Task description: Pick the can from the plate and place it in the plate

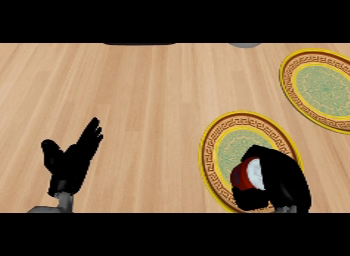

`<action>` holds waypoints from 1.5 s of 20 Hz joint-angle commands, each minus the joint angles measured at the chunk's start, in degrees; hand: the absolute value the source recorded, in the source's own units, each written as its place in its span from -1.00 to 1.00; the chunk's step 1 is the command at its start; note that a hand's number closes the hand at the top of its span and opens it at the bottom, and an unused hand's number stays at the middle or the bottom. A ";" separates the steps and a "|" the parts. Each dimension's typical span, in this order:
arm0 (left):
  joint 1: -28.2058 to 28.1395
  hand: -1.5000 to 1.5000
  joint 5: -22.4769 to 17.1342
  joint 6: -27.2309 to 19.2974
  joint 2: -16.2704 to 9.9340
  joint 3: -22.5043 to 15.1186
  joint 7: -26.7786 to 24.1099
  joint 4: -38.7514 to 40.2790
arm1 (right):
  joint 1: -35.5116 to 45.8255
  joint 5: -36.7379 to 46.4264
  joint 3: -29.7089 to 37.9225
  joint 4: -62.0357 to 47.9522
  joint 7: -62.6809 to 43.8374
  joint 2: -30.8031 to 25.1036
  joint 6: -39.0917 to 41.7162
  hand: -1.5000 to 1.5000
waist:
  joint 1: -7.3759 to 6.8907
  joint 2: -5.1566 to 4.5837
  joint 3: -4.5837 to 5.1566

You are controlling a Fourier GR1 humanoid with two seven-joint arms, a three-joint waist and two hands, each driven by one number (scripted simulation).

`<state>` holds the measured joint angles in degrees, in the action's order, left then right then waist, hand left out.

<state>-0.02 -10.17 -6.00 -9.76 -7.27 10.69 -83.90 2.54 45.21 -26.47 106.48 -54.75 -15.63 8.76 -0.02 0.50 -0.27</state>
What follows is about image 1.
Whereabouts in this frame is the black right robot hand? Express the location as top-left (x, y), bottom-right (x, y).
top-left (230, 144), bottom-right (312, 214)

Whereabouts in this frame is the red can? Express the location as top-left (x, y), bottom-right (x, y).
top-left (228, 156), bottom-right (266, 192)

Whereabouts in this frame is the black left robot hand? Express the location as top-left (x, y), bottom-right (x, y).
top-left (39, 116), bottom-right (104, 197)

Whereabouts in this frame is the yellow rimmed green patterned plate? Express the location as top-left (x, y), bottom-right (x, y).
top-left (197, 110), bottom-right (305, 214)
top-left (278, 48), bottom-right (350, 136)

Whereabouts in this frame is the grey round object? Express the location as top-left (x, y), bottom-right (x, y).
top-left (227, 42), bottom-right (262, 49)

